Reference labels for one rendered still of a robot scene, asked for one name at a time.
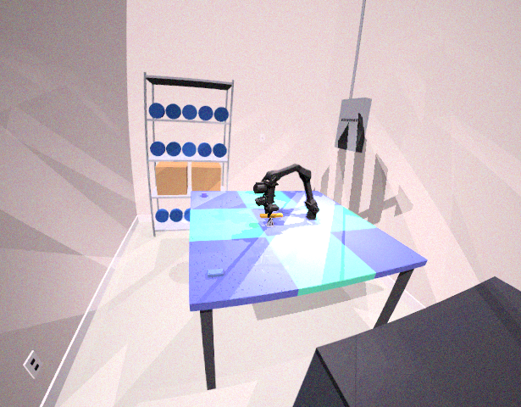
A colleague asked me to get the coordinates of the small blue rectangular block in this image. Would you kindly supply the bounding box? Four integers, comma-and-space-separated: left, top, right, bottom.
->
208, 269, 224, 278

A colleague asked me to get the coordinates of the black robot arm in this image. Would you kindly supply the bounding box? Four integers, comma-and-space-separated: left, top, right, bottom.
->
253, 164, 320, 220

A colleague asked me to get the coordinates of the yellow bar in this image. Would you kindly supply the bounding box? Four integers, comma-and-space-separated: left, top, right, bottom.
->
259, 213, 283, 219

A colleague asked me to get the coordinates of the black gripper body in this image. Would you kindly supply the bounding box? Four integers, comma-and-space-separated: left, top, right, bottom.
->
264, 193, 280, 211

